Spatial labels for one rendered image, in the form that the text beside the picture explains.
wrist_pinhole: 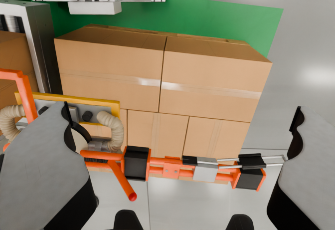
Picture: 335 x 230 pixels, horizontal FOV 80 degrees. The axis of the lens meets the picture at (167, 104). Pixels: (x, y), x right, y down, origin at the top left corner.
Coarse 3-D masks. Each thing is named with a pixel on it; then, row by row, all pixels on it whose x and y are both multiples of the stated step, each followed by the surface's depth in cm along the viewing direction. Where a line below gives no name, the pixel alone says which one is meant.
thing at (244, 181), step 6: (234, 162) 64; (240, 168) 62; (234, 174) 63; (240, 174) 60; (246, 174) 60; (252, 174) 60; (258, 174) 60; (264, 174) 60; (234, 180) 62; (240, 180) 61; (246, 180) 61; (252, 180) 61; (258, 180) 61; (234, 186) 63; (240, 186) 63; (246, 186) 63; (252, 186) 62; (258, 186) 62
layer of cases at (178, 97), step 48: (96, 48) 110; (144, 48) 109; (192, 48) 119; (240, 48) 132; (96, 96) 125; (144, 96) 123; (192, 96) 122; (240, 96) 120; (144, 144) 142; (192, 144) 140; (240, 144) 138
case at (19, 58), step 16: (0, 32) 103; (16, 32) 106; (0, 48) 89; (16, 48) 99; (0, 64) 90; (16, 64) 100; (32, 64) 111; (0, 80) 91; (32, 80) 113; (0, 96) 92
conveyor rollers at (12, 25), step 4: (4, 16) 104; (8, 16) 103; (12, 16) 104; (0, 20) 108; (8, 20) 104; (12, 20) 105; (16, 20) 107; (0, 24) 108; (8, 24) 105; (12, 24) 105; (16, 24) 107; (0, 28) 108; (8, 28) 106; (12, 28) 106; (16, 28) 107
